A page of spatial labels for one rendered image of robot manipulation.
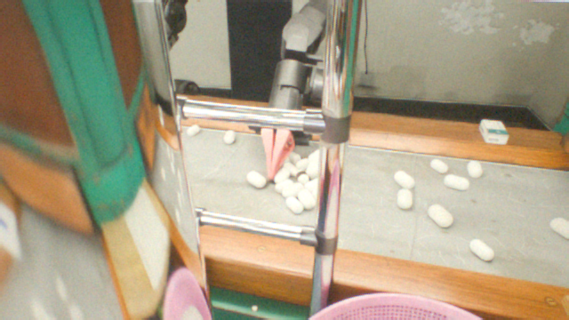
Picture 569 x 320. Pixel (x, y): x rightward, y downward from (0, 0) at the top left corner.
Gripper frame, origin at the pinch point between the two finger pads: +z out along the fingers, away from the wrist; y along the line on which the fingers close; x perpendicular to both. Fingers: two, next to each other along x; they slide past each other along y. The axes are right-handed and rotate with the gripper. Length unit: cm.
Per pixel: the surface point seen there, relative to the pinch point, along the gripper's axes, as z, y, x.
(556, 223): 1.8, 40.9, -1.4
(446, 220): 3.9, 26.3, -3.4
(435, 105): -113, 60, 189
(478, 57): -138, 80, 165
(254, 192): 3.5, -1.9, -0.7
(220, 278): 16.7, -1.0, -11.0
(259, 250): 12.6, 3.3, -12.0
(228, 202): 6.0, -5.0, -2.9
